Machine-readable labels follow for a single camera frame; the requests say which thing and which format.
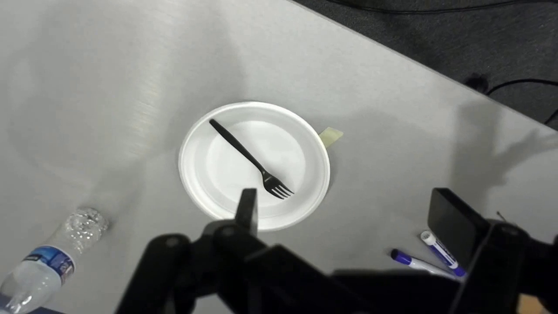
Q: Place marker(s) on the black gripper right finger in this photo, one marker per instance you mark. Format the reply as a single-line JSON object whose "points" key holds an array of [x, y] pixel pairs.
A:
{"points": [[458, 225]]}

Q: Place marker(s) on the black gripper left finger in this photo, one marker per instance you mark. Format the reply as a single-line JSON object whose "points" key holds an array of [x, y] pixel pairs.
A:
{"points": [[247, 213]]}

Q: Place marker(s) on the black plastic fork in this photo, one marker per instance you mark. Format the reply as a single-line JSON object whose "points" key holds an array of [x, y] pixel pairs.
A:
{"points": [[271, 183]]}

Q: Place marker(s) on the white blue marker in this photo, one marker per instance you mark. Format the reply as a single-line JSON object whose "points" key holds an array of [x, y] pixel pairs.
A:
{"points": [[433, 242]]}

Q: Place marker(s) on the blue cap marker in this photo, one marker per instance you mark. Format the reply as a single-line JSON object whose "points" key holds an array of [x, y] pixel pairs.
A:
{"points": [[418, 263]]}

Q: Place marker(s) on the white paper plate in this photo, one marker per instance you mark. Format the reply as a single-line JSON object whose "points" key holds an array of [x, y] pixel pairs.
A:
{"points": [[215, 172]]}

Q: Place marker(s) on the yellowish tape piece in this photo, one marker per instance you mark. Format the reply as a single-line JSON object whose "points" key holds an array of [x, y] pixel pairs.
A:
{"points": [[330, 134]]}

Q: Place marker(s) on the clear plastic water bottle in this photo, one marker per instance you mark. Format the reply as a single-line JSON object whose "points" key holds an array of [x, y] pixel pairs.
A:
{"points": [[41, 274]]}

